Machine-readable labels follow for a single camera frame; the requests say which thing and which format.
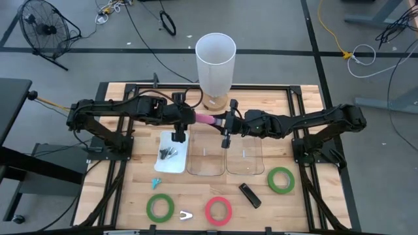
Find thin black floor cable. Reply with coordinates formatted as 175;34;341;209
387;42;418;151

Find black aluminium table frame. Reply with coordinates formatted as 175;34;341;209
73;83;362;234

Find black stapler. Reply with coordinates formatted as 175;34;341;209
238;182;263;210

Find pink tape roll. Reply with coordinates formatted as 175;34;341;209
204;196;233;227

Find long black floor cable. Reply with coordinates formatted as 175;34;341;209
123;0;197;84

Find thin yellow cable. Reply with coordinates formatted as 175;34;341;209
35;96;71;111

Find black desk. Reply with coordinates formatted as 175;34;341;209
0;77;88;226

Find white paper cup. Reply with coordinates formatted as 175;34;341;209
195;32;237;112

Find coiled black cable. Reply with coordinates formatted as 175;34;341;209
159;10;177;37

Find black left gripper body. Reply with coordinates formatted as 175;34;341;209
163;93;190;143

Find white power strip cables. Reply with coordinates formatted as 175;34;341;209
94;0;132;25

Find grey table foot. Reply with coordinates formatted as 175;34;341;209
344;0;406;29
355;86;418;115

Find white floor cable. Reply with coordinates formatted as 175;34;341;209
346;42;418;79

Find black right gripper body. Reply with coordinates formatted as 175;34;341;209
221;99;248;149

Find white plastic bin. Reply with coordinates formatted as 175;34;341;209
153;130;189;174

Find yellow extension cable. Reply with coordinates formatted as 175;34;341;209
317;0;353;60

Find black cable bundle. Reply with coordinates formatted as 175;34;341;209
375;3;418;50

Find black floor fan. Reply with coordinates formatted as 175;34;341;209
18;0;82;72

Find green tape roll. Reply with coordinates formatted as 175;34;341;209
146;193;175;224
266;166;296;195

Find clear plastic bin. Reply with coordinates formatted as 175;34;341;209
225;132;266;175
185;122;227;177

